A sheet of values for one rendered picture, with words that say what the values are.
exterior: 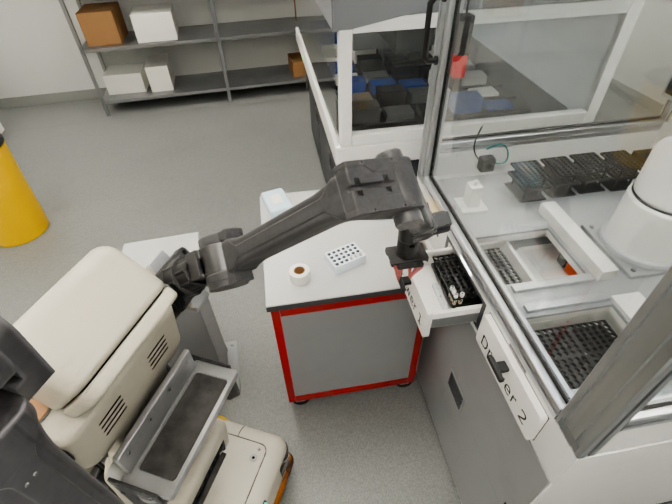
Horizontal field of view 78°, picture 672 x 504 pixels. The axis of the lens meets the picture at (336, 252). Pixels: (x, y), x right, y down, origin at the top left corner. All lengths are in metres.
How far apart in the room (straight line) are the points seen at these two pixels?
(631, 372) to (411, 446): 1.28
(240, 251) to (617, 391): 0.67
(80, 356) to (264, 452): 1.10
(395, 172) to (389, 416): 1.54
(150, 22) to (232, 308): 2.97
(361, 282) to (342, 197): 0.88
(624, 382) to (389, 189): 0.49
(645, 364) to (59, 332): 0.83
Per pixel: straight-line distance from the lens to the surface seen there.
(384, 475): 1.91
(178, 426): 0.89
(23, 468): 0.36
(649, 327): 0.76
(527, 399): 1.08
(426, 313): 1.14
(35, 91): 5.56
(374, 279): 1.43
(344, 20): 1.66
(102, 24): 4.68
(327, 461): 1.92
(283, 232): 0.64
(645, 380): 0.80
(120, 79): 4.88
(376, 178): 0.57
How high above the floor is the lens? 1.80
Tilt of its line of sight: 43 degrees down
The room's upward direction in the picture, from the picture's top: 2 degrees counter-clockwise
